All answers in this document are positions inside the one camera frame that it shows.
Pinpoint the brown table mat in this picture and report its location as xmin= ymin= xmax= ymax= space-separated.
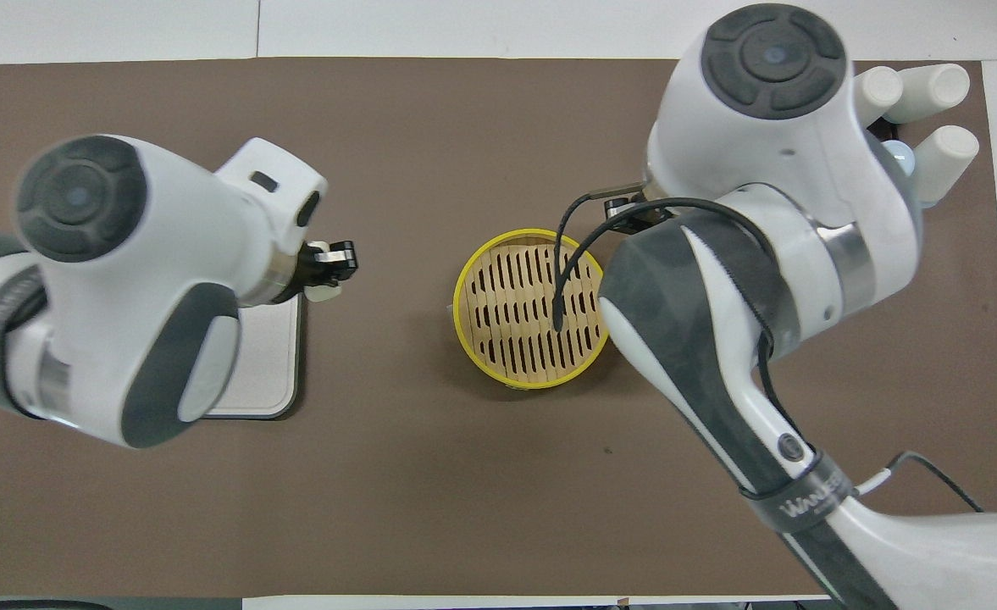
xmin=0 ymin=57 xmax=997 ymax=599

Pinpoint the yellow bamboo steamer basket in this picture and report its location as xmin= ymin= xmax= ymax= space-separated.
xmin=452 ymin=229 xmax=612 ymax=390

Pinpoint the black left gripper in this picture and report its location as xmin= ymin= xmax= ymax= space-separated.
xmin=294 ymin=241 xmax=358 ymax=298

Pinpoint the light blue cup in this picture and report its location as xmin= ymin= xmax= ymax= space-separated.
xmin=882 ymin=139 xmax=920 ymax=180

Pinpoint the plain white cup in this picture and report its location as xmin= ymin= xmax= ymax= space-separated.
xmin=911 ymin=125 xmax=981 ymax=206
xmin=852 ymin=66 xmax=906 ymax=130

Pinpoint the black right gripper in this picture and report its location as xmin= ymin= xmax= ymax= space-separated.
xmin=603 ymin=197 xmax=679 ymax=236

